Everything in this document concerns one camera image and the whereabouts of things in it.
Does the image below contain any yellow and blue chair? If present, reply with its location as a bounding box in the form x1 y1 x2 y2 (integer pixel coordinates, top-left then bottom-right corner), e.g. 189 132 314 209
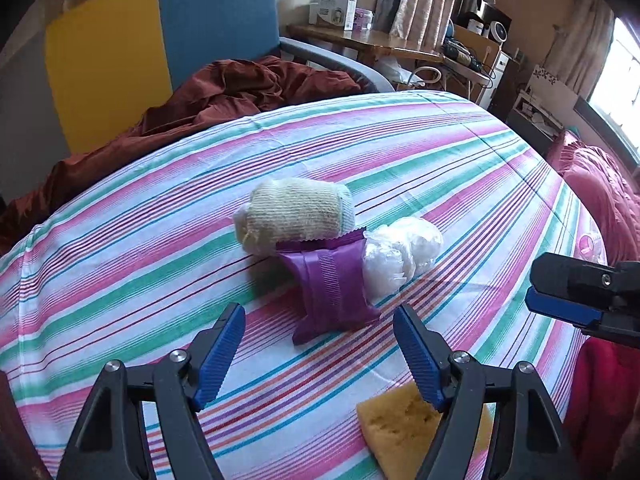
0 0 282 201

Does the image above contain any red cloth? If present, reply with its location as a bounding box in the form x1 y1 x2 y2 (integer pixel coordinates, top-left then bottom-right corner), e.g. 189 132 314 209
565 340 640 466

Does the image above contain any wooden desk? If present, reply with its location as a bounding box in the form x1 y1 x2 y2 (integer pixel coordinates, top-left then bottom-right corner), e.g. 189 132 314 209
286 22 446 68

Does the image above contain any beige window curtain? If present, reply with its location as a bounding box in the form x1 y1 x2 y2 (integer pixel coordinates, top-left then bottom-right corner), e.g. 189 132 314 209
547 0 621 103

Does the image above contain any white cabinet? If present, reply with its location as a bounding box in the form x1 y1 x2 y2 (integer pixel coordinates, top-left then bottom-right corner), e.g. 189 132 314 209
490 51 525 113

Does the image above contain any white low shelf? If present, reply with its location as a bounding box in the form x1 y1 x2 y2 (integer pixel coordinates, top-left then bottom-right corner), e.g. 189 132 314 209
507 64 592 157

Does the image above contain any yellow sponge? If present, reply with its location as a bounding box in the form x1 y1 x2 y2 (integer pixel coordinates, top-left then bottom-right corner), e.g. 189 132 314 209
356 382 493 480

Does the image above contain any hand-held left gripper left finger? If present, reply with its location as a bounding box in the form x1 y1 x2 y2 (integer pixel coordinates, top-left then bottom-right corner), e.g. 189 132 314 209
57 303 247 480

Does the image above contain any window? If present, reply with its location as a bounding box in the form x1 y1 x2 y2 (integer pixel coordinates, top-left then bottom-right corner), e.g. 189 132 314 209
589 14 640 163

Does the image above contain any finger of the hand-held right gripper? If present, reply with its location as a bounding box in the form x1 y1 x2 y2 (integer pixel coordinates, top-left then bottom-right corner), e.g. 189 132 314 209
531 254 640 306
525 287 640 348

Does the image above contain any striped bed sheet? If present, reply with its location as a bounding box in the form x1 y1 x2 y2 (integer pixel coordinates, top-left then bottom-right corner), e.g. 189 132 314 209
0 89 608 480

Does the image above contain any rolled beige knit cloth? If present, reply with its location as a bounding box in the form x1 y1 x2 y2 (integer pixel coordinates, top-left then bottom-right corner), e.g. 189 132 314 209
232 177 355 255

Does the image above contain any metal side table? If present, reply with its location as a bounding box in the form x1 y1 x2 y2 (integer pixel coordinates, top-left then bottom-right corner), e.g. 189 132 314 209
442 35 497 107

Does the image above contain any grey bed frame rail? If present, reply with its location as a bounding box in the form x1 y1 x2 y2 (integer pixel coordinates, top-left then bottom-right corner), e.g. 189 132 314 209
280 35 396 93

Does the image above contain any black appliance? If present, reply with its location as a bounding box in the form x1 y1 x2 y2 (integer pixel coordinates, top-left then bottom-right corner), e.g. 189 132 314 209
457 0 512 41

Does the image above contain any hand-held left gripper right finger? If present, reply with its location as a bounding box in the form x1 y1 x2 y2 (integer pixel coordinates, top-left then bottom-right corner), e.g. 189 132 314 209
393 304 583 480

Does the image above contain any reddish brown blanket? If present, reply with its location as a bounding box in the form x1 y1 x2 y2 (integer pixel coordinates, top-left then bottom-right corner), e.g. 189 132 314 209
0 56 366 256

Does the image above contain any pink patterned curtain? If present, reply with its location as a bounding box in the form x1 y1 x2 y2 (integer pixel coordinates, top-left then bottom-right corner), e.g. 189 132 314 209
375 0 462 51

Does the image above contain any white cable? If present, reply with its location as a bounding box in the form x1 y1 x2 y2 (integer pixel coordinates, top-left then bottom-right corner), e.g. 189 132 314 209
407 64 447 92

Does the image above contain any purple packet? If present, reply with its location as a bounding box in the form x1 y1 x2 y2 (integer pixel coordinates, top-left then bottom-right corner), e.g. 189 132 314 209
275 227 383 347

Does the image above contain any pink tape roll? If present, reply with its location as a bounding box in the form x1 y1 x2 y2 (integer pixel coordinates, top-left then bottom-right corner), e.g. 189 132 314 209
575 232 602 262

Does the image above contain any pink quilt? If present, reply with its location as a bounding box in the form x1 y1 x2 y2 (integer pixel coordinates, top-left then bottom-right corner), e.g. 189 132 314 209
545 130 640 286

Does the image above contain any white printed carton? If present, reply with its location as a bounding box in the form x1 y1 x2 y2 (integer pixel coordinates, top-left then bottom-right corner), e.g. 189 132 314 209
309 0 359 31

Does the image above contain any crumpled white plastic bag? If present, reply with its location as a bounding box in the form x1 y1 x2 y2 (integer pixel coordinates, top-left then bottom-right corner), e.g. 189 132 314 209
361 217 445 303

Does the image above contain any small white round device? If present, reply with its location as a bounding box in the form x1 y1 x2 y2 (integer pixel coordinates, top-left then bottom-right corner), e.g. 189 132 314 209
482 20 507 47

